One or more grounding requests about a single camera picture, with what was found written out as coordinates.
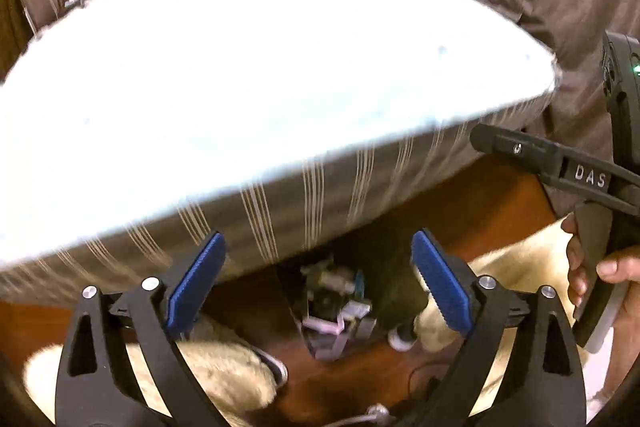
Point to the cream fluffy rug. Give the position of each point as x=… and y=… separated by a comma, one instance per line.
x=220, y=382

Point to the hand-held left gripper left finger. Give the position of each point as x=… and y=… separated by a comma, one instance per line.
x=195, y=277

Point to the person's right hand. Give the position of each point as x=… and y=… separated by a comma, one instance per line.
x=622, y=267

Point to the light blue printed blanket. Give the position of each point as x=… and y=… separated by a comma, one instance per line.
x=225, y=82

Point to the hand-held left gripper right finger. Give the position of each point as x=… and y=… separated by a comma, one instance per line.
x=440, y=287

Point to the grey striped mattress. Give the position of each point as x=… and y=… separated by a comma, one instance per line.
x=325, y=207

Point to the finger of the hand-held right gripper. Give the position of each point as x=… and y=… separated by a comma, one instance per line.
x=515, y=149

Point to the black trash bin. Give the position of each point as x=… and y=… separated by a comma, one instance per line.
x=295, y=302

